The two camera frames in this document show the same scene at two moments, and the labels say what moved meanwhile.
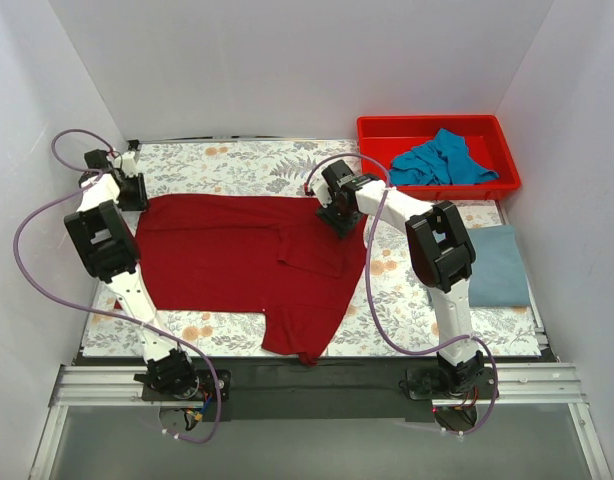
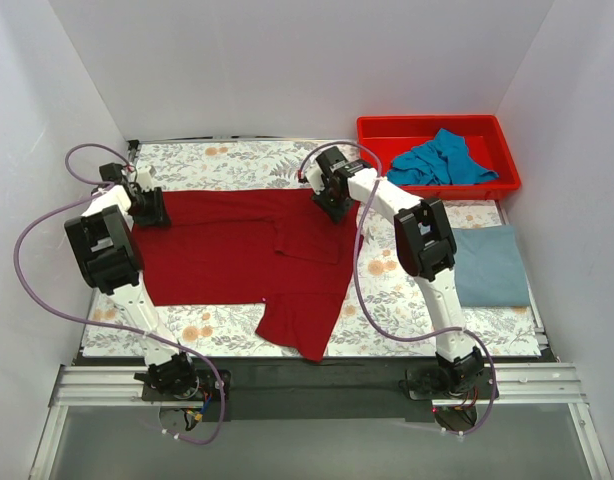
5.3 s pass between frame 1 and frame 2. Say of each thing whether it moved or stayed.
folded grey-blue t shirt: stayed
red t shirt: stayed
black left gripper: moved
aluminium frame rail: stayed
